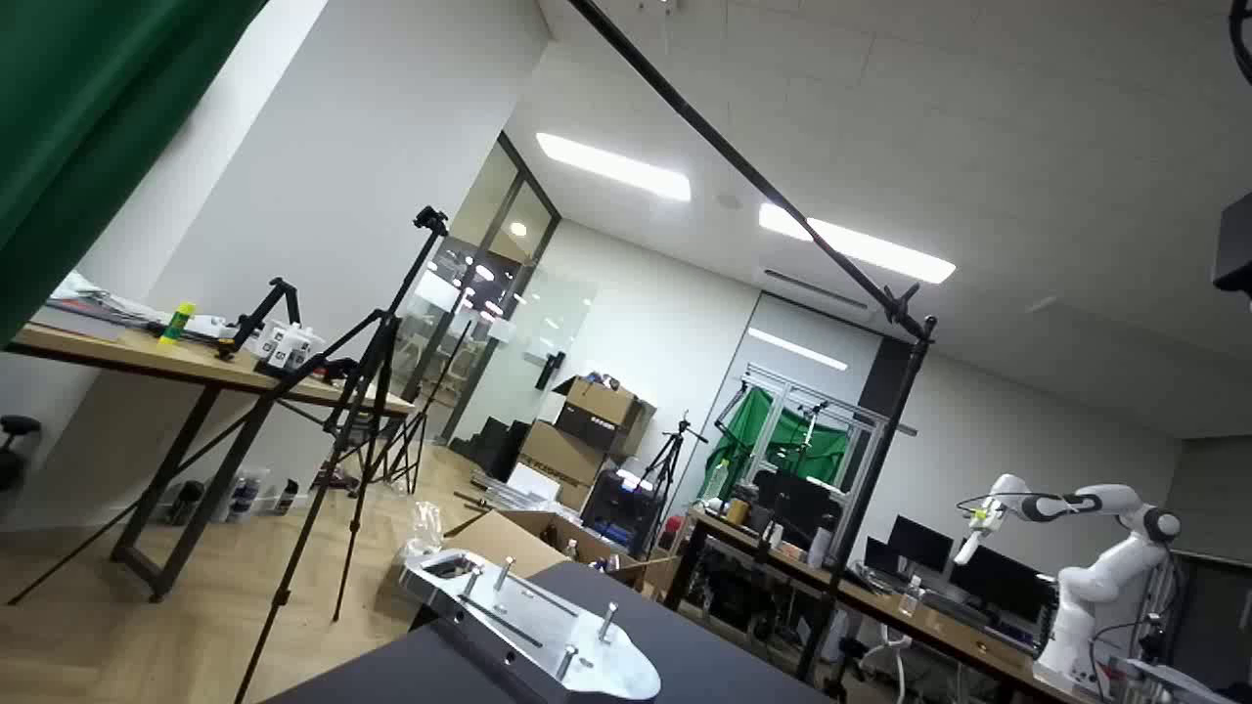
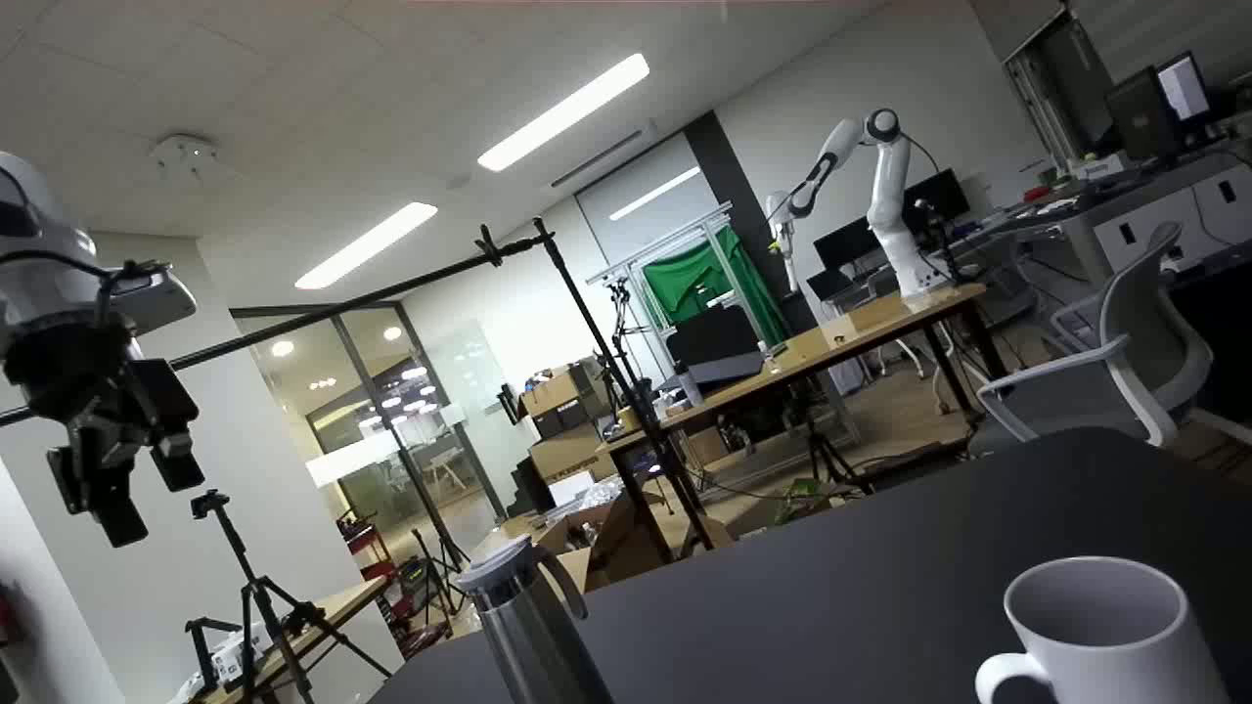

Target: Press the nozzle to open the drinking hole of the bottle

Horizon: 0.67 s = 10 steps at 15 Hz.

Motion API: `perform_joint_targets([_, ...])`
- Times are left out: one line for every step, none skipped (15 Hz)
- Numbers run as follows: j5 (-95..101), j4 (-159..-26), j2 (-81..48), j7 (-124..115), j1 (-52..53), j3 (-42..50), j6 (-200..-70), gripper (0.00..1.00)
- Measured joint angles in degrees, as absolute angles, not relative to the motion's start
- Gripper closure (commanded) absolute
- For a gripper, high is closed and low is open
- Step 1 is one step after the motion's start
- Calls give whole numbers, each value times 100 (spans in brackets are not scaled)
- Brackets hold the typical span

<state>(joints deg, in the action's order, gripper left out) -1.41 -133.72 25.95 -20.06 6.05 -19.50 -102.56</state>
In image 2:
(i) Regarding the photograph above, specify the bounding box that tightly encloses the white ceramic mug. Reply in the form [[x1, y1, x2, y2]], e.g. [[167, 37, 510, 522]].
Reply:
[[971, 552, 1236, 704]]

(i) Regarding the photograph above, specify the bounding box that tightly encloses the black camera tripod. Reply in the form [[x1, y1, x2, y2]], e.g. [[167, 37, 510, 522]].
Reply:
[[181, 485, 400, 704]]

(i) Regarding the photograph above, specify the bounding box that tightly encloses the short ceiling light panel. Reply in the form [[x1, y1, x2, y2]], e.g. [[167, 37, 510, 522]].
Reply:
[[291, 199, 443, 295]]

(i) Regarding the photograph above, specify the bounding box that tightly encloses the brown cardboard box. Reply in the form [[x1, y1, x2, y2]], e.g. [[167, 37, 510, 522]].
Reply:
[[521, 369, 588, 423]]

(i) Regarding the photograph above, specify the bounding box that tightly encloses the green cloth backdrop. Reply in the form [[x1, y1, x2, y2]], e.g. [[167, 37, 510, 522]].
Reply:
[[636, 227, 795, 347]]

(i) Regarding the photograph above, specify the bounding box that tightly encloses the ceiling air vent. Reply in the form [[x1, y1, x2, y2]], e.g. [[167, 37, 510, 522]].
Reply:
[[542, 123, 656, 195]]

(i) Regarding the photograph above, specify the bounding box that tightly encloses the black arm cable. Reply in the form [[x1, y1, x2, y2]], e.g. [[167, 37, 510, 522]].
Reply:
[[0, 243, 150, 286]]

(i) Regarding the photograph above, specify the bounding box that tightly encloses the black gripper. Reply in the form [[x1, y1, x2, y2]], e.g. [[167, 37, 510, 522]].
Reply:
[[0, 309, 210, 552]]

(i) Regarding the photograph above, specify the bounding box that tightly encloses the long wooden work table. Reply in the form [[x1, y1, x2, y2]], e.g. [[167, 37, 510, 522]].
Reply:
[[601, 279, 1014, 552]]

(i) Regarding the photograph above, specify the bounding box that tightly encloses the white drawer cabinet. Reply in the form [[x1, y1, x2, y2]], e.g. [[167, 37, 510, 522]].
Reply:
[[1087, 160, 1252, 279]]

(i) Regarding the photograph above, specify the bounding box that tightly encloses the black boom pole stand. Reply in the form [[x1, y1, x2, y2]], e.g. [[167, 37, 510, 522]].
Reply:
[[0, 221, 721, 558]]

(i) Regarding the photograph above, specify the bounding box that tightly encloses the stainless steel drinking bottle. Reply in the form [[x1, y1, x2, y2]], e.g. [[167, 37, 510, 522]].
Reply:
[[452, 534, 617, 704]]

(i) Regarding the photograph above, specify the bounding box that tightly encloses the long ceiling light panel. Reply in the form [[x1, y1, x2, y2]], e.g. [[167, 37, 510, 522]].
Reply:
[[474, 51, 653, 176]]

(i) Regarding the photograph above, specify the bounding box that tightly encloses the black box on table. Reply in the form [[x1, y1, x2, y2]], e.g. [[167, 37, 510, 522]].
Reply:
[[670, 304, 767, 393]]

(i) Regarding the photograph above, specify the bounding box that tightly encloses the lit computer monitor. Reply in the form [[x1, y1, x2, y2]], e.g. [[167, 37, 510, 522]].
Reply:
[[1149, 49, 1218, 128]]

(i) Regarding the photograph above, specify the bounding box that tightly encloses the round ceiling detector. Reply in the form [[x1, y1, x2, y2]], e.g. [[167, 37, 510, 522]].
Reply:
[[143, 128, 223, 190]]

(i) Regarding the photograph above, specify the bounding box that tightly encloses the white office chair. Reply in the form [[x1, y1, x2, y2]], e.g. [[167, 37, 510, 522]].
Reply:
[[971, 221, 1252, 455]]

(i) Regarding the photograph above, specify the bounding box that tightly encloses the black monitor behind robot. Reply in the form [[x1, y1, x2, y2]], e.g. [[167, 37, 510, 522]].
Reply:
[[900, 167, 979, 243]]

